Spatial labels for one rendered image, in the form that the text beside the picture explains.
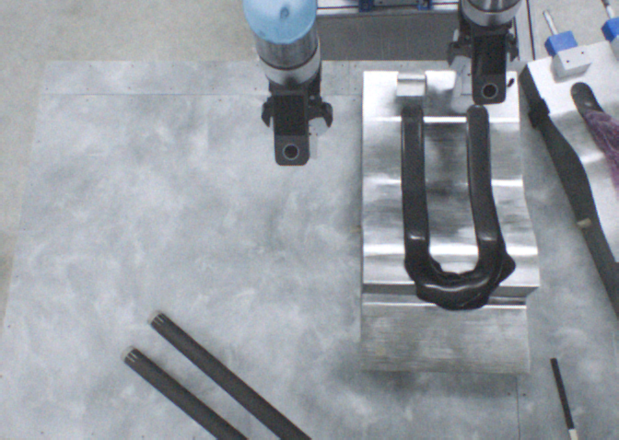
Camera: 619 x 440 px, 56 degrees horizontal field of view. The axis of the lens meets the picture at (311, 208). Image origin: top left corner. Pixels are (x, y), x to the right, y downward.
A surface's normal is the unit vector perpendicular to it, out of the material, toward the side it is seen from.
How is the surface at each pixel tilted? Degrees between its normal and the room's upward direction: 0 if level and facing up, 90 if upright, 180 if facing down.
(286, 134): 31
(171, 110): 0
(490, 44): 39
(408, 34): 0
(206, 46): 0
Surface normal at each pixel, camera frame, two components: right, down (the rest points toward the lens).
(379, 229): -0.04, -0.64
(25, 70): -0.06, -0.25
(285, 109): -0.10, 0.29
